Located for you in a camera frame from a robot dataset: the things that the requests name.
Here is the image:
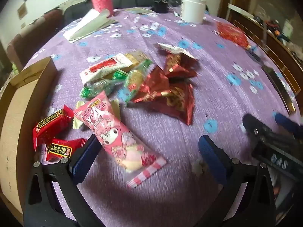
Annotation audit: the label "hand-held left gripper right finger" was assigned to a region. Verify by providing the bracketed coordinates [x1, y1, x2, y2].
[198, 135, 277, 227]

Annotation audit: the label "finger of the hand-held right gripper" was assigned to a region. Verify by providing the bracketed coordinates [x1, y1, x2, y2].
[242, 113, 267, 147]
[272, 112, 303, 138]

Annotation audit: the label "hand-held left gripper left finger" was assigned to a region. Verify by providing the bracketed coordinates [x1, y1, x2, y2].
[24, 134, 105, 227]

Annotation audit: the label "pink cartoon snack packet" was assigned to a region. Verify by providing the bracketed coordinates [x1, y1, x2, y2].
[73, 90, 167, 189]

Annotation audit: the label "brown cardboard box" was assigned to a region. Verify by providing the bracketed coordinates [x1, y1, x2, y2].
[0, 57, 58, 218]

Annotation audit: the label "clear green-edged pastry packet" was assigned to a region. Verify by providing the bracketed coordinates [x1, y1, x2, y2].
[123, 59, 154, 104]

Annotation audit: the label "red black-label snack packet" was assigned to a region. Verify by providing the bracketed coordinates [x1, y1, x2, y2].
[32, 104, 75, 150]
[45, 138, 87, 162]

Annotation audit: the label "black smartphone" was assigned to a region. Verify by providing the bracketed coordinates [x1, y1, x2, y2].
[262, 65, 297, 116]

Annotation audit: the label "purple floral tablecloth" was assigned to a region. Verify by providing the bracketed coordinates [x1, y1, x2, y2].
[22, 6, 301, 227]

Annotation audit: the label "dark-framed eyeglasses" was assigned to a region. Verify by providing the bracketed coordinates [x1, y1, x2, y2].
[246, 45, 266, 64]

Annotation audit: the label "green glittery snack packet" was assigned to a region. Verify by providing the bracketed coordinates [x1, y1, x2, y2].
[80, 79, 121, 100]

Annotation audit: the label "wooden cabinet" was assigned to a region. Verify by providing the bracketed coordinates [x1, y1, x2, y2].
[227, 2, 303, 97]

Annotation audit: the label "small green snack packet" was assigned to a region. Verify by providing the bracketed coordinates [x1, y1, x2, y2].
[111, 69, 129, 81]

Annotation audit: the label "white red-label snack packet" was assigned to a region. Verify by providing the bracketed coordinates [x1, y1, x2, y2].
[79, 53, 134, 86]

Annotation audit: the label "red patterned plastic bag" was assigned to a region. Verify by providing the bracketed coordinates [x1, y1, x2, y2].
[216, 21, 249, 49]

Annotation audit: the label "yellow cake snack packet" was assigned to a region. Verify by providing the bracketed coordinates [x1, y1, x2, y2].
[124, 51, 150, 72]

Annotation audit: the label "white plastic jar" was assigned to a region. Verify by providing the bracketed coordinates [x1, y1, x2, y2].
[180, 0, 206, 23]

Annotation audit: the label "folded white paper tissues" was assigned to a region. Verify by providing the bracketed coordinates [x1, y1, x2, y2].
[71, 9, 116, 42]

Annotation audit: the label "folded white paper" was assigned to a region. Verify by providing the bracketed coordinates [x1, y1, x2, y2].
[63, 8, 105, 40]

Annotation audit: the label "brown armchair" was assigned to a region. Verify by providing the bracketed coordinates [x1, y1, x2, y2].
[7, 9, 64, 69]

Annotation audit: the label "small black device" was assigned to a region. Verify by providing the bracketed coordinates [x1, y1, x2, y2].
[151, 0, 169, 13]

